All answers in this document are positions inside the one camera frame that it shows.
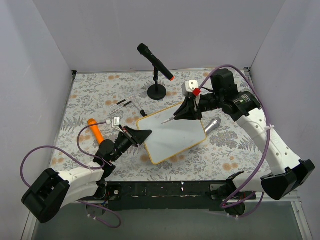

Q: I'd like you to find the red whiteboard marker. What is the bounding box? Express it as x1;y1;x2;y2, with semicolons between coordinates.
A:
161;116;175;124

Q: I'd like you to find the yellow framed whiteboard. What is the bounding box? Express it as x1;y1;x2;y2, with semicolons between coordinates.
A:
136;102;207;165

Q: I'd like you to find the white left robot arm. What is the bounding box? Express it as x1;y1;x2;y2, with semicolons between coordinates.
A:
21;126;152;223

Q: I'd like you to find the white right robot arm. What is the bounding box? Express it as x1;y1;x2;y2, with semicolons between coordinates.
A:
173;65;315;200

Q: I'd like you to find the silver microphone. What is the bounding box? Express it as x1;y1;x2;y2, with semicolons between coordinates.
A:
204;117;222;135

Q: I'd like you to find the black round microphone stand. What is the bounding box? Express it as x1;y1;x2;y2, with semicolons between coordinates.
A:
147;67;167;101

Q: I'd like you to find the floral patterned table mat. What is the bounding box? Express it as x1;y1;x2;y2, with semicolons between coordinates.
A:
50;69;262;182

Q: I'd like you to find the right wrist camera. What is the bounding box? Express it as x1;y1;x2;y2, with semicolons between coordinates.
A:
181;80;201;105

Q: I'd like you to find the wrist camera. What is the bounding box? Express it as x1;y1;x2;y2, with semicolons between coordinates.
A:
181;80;201;105
105;117;122;132

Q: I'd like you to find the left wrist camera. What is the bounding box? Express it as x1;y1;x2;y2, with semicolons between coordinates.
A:
105;117;122;132

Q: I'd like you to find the wire whiteboard easel stand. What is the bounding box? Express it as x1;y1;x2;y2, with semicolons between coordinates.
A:
110;96;147;117

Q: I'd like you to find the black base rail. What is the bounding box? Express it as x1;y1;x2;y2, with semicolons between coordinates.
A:
102;180;226;211

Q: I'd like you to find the black microphone orange ring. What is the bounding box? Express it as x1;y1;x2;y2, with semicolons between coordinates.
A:
136;43;175;82

